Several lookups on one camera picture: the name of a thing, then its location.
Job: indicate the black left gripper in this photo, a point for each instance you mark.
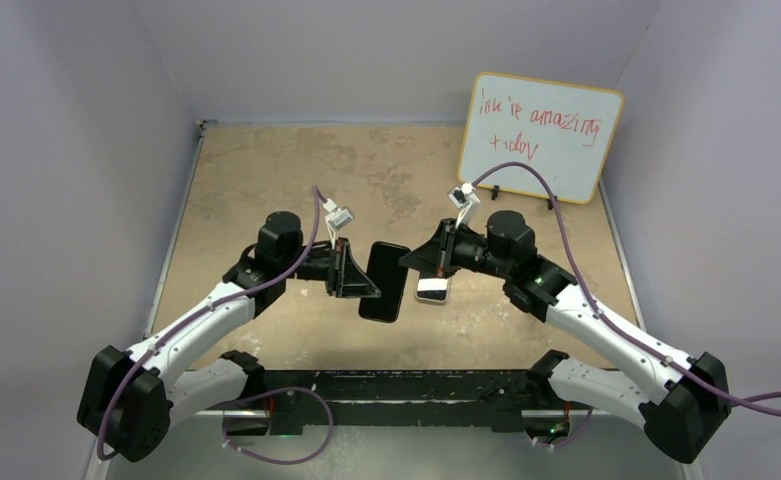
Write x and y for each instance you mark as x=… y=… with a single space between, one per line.
x=350 y=280

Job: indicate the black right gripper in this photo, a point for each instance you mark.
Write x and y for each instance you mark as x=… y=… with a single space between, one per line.
x=434 y=259

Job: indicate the purple phone black screen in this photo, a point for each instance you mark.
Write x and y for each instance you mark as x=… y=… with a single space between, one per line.
x=432 y=288

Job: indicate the black phone silver edge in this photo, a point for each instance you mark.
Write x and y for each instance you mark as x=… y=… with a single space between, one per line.
x=384 y=281

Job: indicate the black phone case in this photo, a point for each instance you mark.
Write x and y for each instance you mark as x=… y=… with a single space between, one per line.
x=384 y=281

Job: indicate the white silicone phone case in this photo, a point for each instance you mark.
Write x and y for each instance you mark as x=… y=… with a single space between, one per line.
x=432 y=295

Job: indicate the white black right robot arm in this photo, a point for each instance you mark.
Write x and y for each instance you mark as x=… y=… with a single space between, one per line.
x=677 y=400

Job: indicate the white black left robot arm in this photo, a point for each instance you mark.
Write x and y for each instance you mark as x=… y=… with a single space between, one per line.
x=133 y=397

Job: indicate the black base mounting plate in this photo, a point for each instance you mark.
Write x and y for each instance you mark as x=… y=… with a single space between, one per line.
x=504 y=401

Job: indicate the yellow framed whiteboard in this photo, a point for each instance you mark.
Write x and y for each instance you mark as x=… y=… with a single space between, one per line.
x=531 y=137

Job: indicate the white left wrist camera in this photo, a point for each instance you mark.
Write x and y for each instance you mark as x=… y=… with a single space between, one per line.
x=336 y=218

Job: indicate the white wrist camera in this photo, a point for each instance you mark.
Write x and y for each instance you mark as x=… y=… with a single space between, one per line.
x=466 y=200
x=336 y=218

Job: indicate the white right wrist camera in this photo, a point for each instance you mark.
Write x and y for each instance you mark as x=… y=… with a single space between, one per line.
x=466 y=200

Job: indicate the aluminium frame rail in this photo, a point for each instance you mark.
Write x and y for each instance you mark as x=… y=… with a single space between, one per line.
x=606 y=390

